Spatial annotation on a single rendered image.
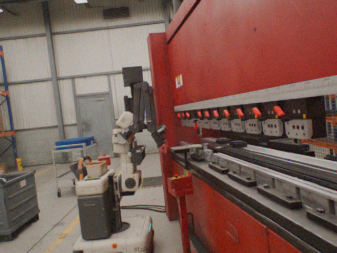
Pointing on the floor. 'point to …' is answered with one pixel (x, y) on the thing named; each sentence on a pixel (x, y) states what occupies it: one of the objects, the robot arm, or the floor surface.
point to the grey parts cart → (71, 164)
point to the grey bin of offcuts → (17, 203)
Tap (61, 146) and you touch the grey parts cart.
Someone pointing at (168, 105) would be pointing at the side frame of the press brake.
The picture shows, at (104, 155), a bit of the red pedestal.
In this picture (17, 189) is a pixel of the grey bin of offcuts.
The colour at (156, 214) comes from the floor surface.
